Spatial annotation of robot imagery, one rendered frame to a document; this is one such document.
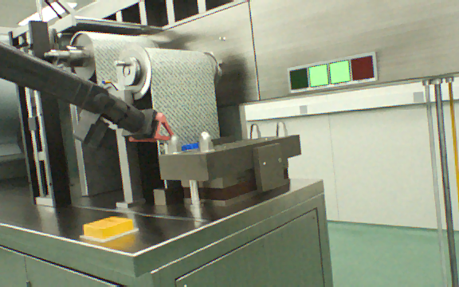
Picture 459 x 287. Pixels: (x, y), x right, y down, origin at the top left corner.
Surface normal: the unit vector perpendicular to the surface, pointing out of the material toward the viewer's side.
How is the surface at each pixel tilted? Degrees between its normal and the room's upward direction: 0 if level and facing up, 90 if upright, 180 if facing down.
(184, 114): 90
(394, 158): 90
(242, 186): 90
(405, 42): 90
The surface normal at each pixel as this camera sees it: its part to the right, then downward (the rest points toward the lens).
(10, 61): 0.84, 0.34
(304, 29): -0.65, 0.11
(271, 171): 0.76, -0.05
